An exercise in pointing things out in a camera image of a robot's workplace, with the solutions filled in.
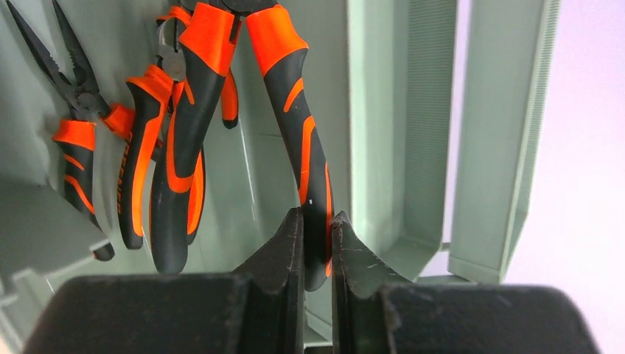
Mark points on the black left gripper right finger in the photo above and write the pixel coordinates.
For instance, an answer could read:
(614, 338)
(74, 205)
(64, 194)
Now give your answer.
(358, 312)

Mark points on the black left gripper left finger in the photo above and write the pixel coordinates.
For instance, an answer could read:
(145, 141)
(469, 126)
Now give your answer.
(273, 319)

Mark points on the translucent green plastic toolbox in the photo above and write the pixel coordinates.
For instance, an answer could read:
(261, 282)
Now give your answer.
(382, 79)

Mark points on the orange black combination pliers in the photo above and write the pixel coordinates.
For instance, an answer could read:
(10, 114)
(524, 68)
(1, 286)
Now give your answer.
(155, 95)

